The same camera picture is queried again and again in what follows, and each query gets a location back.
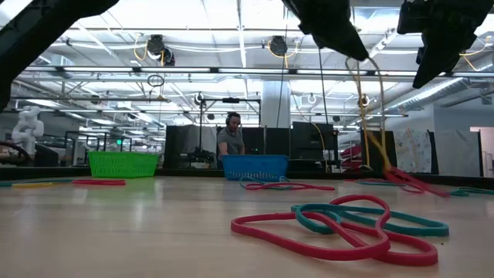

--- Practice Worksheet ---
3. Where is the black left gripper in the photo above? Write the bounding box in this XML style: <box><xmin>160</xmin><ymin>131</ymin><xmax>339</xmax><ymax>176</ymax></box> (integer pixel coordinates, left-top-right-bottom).
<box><xmin>281</xmin><ymin>0</ymin><xmax>371</xmax><ymax>62</ymax></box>

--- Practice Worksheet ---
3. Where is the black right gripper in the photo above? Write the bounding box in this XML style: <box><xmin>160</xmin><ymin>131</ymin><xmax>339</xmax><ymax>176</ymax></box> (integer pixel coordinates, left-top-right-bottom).
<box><xmin>397</xmin><ymin>0</ymin><xmax>494</xmax><ymax>90</ymax></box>

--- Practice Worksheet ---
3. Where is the yellow rubber band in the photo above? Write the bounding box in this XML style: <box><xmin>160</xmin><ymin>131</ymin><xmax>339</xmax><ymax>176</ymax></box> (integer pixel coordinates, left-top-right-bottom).
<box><xmin>10</xmin><ymin>181</ymin><xmax>53</xmax><ymax>190</ymax></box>
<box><xmin>344</xmin><ymin>56</ymin><xmax>393</xmax><ymax>173</ymax></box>

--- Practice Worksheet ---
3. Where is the red rubber band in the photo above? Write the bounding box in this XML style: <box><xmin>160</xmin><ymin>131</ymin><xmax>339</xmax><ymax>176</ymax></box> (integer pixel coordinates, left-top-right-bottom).
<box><xmin>72</xmin><ymin>178</ymin><xmax>127</xmax><ymax>188</ymax></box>
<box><xmin>342</xmin><ymin>177</ymin><xmax>387</xmax><ymax>185</ymax></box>
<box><xmin>245</xmin><ymin>182</ymin><xmax>337</xmax><ymax>193</ymax></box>
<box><xmin>383</xmin><ymin>166</ymin><xmax>452</xmax><ymax>199</ymax></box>
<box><xmin>230</xmin><ymin>194</ymin><xmax>440</xmax><ymax>268</ymax></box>

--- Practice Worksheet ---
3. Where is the white building column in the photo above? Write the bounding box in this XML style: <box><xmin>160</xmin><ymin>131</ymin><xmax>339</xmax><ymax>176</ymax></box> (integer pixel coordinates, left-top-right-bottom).
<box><xmin>261</xmin><ymin>80</ymin><xmax>292</xmax><ymax>131</ymax></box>

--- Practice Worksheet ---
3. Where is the white floral cloth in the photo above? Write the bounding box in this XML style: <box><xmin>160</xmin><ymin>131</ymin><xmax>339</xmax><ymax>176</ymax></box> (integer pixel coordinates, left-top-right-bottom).
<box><xmin>392</xmin><ymin>128</ymin><xmax>434</xmax><ymax>175</ymax></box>

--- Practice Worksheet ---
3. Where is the grey hanging cloth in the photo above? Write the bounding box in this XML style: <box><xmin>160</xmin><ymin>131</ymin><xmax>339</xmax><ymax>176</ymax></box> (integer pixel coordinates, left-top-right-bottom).
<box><xmin>432</xmin><ymin>129</ymin><xmax>482</xmax><ymax>178</ymax></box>

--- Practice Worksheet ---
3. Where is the black partition panel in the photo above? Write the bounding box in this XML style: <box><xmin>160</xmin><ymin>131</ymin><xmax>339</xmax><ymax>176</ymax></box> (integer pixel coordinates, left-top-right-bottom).
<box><xmin>360</xmin><ymin>130</ymin><xmax>398</xmax><ymax>175</ymax></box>
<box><xmin>241</xmin><ymin>127</ymin><xmax>293</xmax><ymax>158</ymax></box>
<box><xmin>164</xmin><ymin>125</ymin><xmax>218</xmax><ymax>170</ymax></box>
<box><xmin>291</xmin><ymin>121</ymin><xmax>340</xmax><ymax>174</ymax></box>

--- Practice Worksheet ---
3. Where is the red rack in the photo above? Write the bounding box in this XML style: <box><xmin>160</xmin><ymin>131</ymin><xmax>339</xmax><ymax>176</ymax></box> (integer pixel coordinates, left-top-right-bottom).
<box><xmin>339</xmin><ymin>144</ymin><xmax>364</xmax><ymax>174</ymax></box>

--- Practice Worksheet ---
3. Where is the person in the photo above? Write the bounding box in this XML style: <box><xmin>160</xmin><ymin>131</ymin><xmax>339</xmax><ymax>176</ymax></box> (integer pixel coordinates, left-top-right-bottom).
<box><xmin>215</xmin><ymin>111</ymin><xmax>246</xmax><ymax>170</ymax></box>

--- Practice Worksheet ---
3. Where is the blue plastic basket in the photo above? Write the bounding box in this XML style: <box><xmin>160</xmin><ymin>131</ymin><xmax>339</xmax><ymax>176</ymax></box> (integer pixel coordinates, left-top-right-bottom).
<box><xmin>222</xmin><ymin>154</ymin><xmax>289</xmax><ymax>182</ymax></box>

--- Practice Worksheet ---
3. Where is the long ceiling light bar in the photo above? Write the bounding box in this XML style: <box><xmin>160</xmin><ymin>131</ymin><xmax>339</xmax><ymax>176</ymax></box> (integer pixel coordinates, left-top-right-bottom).
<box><xmin>22</xmin><ymin>66</ymin><xmax>494</xmax><ymax>80</ymax></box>

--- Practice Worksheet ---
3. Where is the green plastic basket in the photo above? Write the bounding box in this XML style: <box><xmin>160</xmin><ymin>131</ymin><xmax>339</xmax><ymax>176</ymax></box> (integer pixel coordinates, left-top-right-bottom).
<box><xmin>87</xmin><ymin>151</ymin><xmax>160</xmax><ymax>179</ymax></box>

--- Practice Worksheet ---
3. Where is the black bin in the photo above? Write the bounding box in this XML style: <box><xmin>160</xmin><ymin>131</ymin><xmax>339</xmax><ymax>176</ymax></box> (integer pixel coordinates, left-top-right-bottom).
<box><xmin>33</xmin><ymin>144</ymin><xmax>59</xmax><ymax>168</ymax></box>

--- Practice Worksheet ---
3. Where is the white robot figure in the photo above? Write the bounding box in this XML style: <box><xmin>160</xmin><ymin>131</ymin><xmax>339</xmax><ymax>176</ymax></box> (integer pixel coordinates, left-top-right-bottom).
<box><xmin>10</xmin><ymin>105</ymin><xmax>46</xmax><ymax>158</ymax></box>

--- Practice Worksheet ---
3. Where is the black ceiling cable reel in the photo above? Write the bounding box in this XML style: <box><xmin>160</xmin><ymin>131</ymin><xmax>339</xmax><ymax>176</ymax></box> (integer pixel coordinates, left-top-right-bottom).
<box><xmin>145</xmin><ymin>34</ymin><xmax>177</xmax><ymax>68</ymax></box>
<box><xmin>268</xmin><ymin>35</ymin><xmax>289</xmax><ymax>59</ymax></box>

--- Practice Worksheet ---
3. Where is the black camera stand rig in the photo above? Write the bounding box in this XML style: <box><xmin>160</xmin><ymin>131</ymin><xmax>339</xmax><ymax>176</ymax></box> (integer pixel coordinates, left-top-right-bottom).
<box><xmin>188</xmin><ymin>97</ymin><xmax>262</xmax><ymax>168</ymax></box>

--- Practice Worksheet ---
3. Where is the hanging black cable loop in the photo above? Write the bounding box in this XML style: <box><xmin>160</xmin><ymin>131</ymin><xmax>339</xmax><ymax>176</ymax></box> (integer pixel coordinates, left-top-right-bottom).
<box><xmin>147</xmin><ymin>73</ymin><xmax>166</xmax><ymax>89</ymax></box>

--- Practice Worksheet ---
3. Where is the black aluminium table frame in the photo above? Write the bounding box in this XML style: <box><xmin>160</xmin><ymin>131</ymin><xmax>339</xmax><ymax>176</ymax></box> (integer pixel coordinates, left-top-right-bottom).
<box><xmin>0</xmin><ymin>164</ymin><xmax>494</xmax><ymax>190</ymax></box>

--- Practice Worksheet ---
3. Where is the black workstation frame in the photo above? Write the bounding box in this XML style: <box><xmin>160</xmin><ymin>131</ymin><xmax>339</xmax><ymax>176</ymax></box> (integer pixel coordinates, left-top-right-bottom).
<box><xmin>63</xmin><ymin>131</ymin><xmax>133</xmax><ymax>168</ymax></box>

